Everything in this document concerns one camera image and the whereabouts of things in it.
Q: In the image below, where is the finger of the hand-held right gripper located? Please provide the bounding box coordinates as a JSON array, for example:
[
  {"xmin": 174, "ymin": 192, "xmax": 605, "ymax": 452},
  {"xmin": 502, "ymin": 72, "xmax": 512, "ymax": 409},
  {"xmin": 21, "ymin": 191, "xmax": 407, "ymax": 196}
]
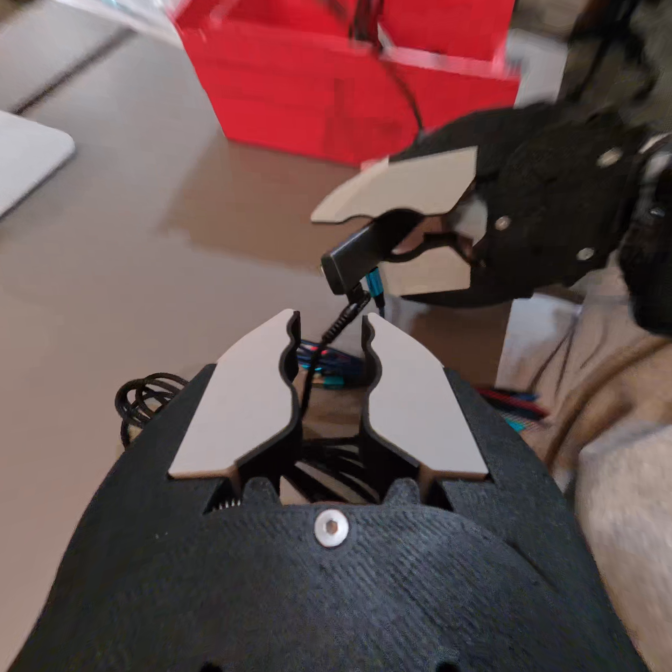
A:
[
  {"xmin": 311, "ymin": 147, "xmax": 489, "ymax": 247},
  {"xmin": 386, "ymin": 236, "xmax": 473, "ymax": 297}
]

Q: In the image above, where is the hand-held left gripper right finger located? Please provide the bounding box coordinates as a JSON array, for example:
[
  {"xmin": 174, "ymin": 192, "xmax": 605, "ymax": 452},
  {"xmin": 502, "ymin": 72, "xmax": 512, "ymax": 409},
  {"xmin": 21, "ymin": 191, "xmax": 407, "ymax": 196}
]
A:
[{"xmin": 361, "ymin": 312, "xmax": 489, "ymax": 481}]

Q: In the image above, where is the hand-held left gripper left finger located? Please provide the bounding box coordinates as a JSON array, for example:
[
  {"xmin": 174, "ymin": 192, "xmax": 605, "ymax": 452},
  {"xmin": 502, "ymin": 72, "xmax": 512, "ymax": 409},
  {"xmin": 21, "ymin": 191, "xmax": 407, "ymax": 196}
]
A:
[{"xmin": 168, "ymin": 310, "xmax": 304, "ymax": 480}]

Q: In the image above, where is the blue braided cable teal plug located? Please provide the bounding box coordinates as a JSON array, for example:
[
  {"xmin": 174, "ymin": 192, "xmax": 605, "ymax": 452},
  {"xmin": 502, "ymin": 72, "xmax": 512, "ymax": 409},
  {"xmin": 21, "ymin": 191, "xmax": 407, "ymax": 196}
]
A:
[
  {"xmin": 302, "ymin": 363, "xmax": 368, "ymax": 392},
  {"xmin": 365, "ymin": 265, "xmax": 389, "ymax": 318}
]

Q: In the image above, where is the black braided USB cable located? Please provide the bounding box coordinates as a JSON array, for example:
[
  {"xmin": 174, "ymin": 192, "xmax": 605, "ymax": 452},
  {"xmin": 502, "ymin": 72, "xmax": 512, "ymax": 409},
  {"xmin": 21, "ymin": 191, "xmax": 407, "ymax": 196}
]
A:
[{"xmin": 298, "ymin": 283, "xmax": 375, "ymax": 421}]

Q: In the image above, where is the red plastic crate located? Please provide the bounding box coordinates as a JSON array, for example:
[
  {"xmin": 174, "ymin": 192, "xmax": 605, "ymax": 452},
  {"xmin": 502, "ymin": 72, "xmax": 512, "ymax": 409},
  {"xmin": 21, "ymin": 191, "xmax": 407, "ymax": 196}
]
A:
[{"xmin": 175, "ymin": 0, "xmax": 522, "ymax": 168}]

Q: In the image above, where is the person's grey hoodie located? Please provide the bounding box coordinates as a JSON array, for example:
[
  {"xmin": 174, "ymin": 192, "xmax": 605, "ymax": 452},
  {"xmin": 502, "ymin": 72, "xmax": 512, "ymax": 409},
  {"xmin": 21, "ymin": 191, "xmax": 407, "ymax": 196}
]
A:
[{"xmin": 496, "ymin": 273, "xmax": 672, "ymax": 672}]

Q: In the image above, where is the white flat board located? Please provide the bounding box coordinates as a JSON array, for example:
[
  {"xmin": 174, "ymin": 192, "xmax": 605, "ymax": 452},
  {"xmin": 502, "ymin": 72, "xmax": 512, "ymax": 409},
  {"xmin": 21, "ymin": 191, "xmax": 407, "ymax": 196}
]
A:
[{"xmin": 0, "ymin": 109, "xmax": 77, "ymax": 220}]

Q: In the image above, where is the thin black cable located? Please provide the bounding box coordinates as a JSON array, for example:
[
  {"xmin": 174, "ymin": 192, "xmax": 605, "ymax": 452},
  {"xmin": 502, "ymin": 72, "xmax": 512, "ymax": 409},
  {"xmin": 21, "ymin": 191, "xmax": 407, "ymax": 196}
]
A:
[{"xmin": 325, "ymin": 0, "xmax": 427, "ymax": 134}]

